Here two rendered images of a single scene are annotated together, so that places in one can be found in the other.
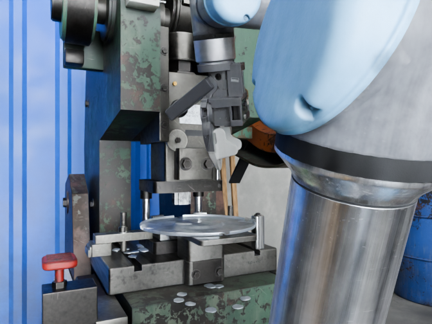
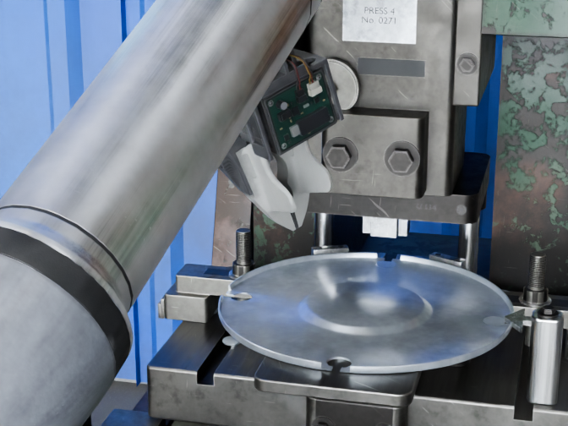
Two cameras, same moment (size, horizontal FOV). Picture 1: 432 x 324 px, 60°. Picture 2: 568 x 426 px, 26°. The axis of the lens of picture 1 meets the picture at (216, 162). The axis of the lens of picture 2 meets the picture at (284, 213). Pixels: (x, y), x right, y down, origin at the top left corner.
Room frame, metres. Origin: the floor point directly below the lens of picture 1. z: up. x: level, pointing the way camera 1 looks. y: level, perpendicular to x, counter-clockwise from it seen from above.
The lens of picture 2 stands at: (0.03, -0.61, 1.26)
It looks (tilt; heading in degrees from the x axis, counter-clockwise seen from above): 18 degrees down; 40
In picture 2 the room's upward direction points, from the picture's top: straight up
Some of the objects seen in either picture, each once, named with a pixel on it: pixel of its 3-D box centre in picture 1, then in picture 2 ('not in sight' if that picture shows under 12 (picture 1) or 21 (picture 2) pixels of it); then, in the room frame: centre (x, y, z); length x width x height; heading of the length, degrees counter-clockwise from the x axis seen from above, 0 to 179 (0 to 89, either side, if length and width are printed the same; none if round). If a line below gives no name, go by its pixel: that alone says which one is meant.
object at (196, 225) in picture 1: (198, 224); (364, 306); (0.94, 0.04, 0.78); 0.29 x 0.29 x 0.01
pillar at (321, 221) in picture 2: (146, 209); (324, 220); (1.08, 0.20, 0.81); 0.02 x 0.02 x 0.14
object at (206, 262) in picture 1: (206, 254); (355, 389); (0.90, 0.02, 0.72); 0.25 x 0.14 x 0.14; 26
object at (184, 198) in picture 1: (181, 197); (385, 215); (1.05, 0.10, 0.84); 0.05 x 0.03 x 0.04; 116
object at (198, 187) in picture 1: (179, 189); (389, 192); (1.06, 0.10, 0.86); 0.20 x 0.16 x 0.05; 116
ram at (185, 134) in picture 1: (186, 126); (386, 35); (1.02, 0.08, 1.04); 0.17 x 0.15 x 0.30; 26
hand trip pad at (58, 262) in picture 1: (59, 276); not in sight; (0.70, 0.29, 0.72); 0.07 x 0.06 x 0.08; 26
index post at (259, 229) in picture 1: (257, 230); (544, 353); (1.02, -0.11, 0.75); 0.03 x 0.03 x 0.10; 26
